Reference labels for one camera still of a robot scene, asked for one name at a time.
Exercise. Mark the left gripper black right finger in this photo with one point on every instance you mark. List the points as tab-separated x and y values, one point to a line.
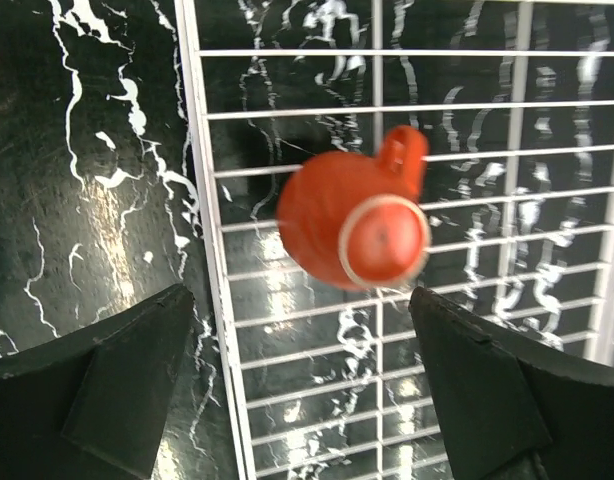
510	407

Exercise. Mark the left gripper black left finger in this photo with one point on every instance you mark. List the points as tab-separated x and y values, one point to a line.
93	404

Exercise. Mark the orange red mug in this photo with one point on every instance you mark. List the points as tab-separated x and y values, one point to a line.
353	221

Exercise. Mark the white wire dish rack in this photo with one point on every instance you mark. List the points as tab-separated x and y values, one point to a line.
516	101

